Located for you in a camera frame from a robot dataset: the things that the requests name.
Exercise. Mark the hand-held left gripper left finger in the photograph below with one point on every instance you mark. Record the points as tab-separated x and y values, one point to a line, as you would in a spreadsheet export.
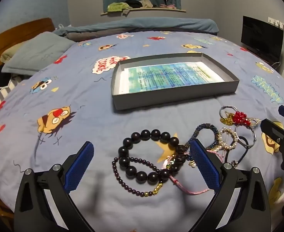
80	166

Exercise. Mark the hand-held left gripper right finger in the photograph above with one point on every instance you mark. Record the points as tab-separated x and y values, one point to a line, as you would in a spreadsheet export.
204	169

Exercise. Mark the thin silver hoop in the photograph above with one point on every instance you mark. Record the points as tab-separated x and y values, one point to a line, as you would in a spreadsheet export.
253	136
221	112

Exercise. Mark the red bead gold ornament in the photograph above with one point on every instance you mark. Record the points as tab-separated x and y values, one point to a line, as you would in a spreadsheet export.
239	118

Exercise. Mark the round pearl hair clip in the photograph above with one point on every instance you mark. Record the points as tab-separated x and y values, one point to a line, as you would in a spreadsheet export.
233	135

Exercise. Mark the grey cardboard box tray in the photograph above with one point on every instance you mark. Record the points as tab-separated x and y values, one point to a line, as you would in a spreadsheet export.
175	96

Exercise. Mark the cartoon printed blue bedsheet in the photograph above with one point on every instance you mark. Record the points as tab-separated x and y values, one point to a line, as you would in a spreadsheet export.
84	96

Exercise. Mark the black flat screen television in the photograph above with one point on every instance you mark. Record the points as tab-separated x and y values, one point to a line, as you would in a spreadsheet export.
261	37

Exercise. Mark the teal printed paper sheet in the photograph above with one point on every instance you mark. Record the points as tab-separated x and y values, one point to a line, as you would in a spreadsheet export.
166	76

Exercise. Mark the grey blue pillow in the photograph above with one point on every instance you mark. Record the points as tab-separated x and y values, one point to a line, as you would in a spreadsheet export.
40	50

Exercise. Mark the grey folded blanket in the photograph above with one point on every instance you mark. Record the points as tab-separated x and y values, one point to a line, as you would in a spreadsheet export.
84	35

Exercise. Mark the beige pillow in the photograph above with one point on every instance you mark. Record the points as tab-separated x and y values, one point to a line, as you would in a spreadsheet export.
9	53

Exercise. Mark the wooden windowsill shelf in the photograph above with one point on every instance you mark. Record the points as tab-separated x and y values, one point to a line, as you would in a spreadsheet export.
178	10

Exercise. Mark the wooden headboard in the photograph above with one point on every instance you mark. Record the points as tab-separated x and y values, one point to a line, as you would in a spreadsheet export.
14	32

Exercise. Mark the blue folded blanket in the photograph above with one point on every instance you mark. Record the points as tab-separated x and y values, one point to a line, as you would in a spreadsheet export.
156	24

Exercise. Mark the pink cloth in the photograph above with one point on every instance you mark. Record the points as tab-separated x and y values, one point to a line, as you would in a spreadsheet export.
168	6

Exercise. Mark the green cloth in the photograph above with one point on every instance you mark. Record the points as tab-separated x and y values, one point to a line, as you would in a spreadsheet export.
116	6

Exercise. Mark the beige cloth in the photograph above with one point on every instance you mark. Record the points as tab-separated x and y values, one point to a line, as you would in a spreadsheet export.
146	2

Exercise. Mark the white wall hooks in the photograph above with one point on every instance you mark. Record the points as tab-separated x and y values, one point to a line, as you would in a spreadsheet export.
278	23

